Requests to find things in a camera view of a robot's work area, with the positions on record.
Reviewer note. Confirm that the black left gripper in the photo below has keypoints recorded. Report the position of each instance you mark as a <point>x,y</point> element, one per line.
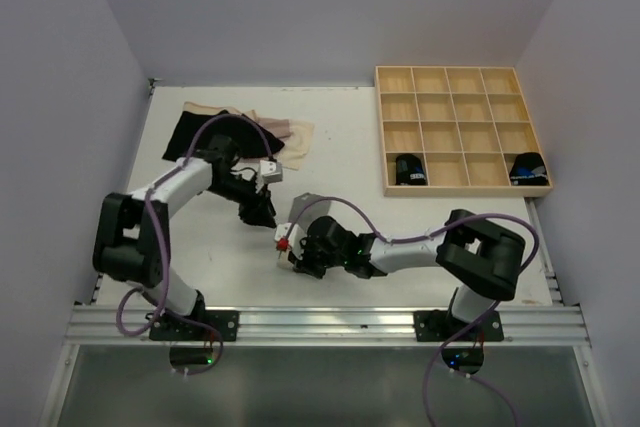
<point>259,209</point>

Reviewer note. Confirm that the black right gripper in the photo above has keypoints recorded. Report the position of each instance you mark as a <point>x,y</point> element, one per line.
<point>304,263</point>

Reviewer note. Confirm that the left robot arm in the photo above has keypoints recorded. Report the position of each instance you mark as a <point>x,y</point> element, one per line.
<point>132,242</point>

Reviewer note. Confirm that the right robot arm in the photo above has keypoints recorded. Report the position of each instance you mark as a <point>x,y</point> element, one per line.
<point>484,256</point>

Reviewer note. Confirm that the pink beige underwear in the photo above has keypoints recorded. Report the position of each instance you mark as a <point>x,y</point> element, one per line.
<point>289,139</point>

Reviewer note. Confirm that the dark rolled underwear in tray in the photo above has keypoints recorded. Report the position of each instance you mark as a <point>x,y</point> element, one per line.
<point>409,171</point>

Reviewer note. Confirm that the black blue rolled underwear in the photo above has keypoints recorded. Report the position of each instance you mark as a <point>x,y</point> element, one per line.
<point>528,169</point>

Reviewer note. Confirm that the wooden compartment tray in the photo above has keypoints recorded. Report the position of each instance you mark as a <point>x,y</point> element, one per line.
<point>466,123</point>

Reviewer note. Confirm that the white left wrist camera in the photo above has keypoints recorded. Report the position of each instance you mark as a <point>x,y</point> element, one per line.
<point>269,172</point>

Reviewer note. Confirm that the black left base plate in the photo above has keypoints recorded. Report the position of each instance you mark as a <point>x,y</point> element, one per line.
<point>218,325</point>

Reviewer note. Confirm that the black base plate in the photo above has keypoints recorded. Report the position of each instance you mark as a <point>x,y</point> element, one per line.
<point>439,325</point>
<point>218,325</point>

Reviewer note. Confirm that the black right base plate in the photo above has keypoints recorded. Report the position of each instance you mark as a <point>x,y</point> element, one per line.
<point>439,325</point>

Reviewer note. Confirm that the aluminium front rail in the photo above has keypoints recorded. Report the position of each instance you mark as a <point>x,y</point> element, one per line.
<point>551,326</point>

